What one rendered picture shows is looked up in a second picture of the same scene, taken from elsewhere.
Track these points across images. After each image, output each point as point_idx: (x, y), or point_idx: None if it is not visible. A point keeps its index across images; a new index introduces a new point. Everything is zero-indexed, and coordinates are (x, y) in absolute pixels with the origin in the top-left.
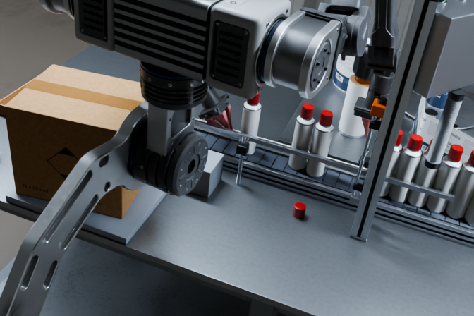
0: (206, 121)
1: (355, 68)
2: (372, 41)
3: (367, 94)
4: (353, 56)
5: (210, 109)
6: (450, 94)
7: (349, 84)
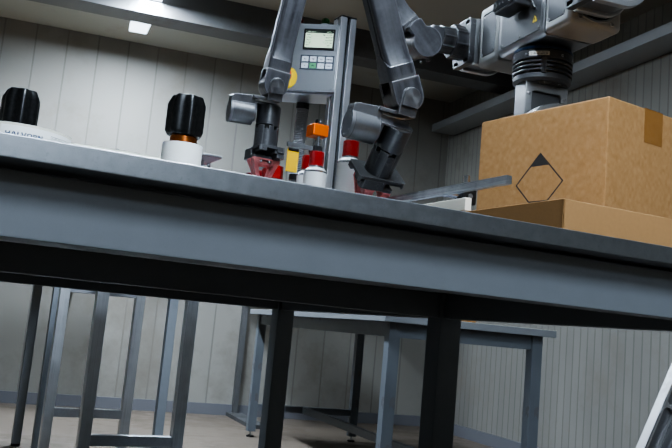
0: (389, 196)
1: (198, 126)
2: (290, 70)
3: (275, 134)
4: (70, 138)
5: (394, 170)
6: (308, 105)
7: (196, 150)
